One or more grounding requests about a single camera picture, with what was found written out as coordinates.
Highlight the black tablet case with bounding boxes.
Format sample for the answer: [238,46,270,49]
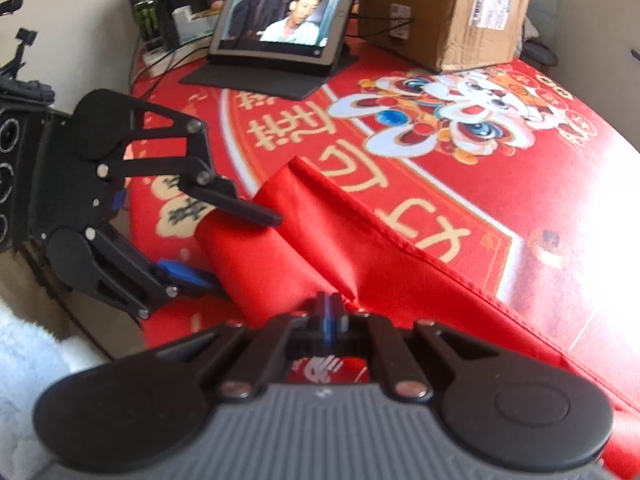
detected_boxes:
[179,42,361,101]

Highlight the brown cardboard box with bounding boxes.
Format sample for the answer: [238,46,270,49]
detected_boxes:
[357,0,536,73]

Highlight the grey round stool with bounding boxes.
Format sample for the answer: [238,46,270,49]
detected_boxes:
[520,40,558,68]

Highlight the red shopping bag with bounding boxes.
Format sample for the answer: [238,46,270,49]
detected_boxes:
[194,155,640,480]

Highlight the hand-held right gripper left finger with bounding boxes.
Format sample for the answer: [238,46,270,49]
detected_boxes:
[152,292,329,401]

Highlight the red printed table mat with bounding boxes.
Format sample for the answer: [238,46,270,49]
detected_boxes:
[127,45,640,401]

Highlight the black charging cable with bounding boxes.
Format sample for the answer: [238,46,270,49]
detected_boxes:
[350,12,417,41]

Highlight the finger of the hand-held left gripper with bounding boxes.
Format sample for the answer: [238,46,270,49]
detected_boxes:
[97,102,284,227]
[84,225,232,322]

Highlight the light blue plastic bag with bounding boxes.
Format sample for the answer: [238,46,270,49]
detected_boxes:
[527,0,561,36]

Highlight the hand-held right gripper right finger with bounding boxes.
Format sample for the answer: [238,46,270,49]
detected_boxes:
[332,292,501,401]

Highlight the white paper box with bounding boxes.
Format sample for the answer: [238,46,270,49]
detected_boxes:
[172,4,223,43]

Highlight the black green drink can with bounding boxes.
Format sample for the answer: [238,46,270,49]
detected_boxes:
[132,0,163,53]

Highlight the grey tablet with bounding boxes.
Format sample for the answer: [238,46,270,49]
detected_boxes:
[207,0,362,68]

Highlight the black clamp bracket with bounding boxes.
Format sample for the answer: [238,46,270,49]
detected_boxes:
[0,0,38,86]

